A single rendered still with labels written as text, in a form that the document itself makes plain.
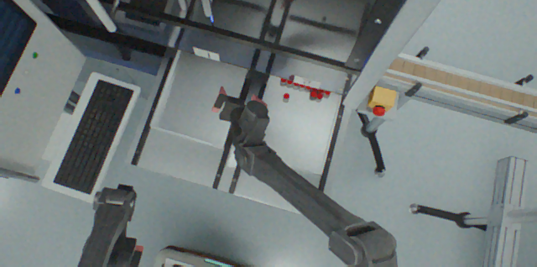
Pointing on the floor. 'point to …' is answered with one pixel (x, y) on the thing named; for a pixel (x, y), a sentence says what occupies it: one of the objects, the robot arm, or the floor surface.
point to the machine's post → (403, 27)
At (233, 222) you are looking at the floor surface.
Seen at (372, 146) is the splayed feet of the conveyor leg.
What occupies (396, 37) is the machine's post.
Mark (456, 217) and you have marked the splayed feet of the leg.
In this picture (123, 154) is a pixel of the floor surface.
